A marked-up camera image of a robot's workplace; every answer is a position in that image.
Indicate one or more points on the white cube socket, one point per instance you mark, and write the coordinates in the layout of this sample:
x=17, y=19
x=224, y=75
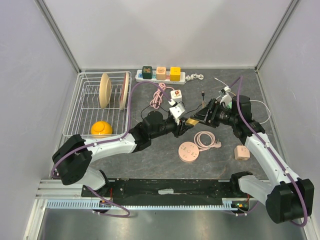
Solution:
x=176, y=95

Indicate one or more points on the beige plate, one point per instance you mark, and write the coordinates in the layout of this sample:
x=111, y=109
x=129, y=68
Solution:
x=105, y=91

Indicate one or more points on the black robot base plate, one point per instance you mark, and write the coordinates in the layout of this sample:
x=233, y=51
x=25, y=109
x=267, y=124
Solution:
x=170, y=191

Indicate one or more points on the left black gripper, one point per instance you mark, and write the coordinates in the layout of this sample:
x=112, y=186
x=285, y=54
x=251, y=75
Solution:
x=182, y=122

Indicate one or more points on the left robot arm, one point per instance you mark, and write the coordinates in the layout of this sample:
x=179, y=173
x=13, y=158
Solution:
x=72, y=160

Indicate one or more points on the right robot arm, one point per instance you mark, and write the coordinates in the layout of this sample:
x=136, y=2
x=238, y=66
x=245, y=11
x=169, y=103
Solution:
x=286, y=196

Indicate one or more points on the beige wooden cube socket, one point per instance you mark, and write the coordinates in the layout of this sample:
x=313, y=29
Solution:
x=161, y=73

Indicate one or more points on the orange bowl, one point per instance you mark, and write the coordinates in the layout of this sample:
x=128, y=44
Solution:
x=101, y=129

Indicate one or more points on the dark green cube socket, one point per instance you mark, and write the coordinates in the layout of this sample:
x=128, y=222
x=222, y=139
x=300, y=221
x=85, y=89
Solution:
x=147, y=72

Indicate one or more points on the pink cube socket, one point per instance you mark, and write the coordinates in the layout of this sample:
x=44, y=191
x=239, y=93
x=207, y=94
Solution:
x=241, y=153

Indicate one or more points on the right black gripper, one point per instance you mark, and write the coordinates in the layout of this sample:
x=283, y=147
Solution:
x=205, y=117

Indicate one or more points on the pink round power socket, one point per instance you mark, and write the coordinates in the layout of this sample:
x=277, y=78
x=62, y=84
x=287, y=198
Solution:
x=188, y=152

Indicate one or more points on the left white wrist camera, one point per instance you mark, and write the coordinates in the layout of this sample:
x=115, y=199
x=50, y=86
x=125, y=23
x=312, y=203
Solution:
x=177, y=110

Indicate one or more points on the grey slotted cable duct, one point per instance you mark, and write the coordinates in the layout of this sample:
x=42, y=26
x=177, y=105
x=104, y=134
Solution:
x=225, y=204

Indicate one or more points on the yellow cube socket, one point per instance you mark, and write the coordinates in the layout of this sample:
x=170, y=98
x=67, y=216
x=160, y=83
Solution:
x=175, y=74

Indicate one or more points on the white wire dish rack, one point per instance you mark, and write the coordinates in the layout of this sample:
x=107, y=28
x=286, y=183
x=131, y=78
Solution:
x=85, y=107

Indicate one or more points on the small green charger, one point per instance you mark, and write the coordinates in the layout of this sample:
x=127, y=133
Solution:
x=229, y=106

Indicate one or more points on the small yellow charger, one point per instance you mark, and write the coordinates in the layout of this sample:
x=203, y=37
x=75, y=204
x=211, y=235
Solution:
x=191, y=121

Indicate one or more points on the pink rimmed plate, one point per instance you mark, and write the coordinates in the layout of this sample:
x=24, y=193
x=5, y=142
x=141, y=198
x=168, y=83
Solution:
x=124, y=91

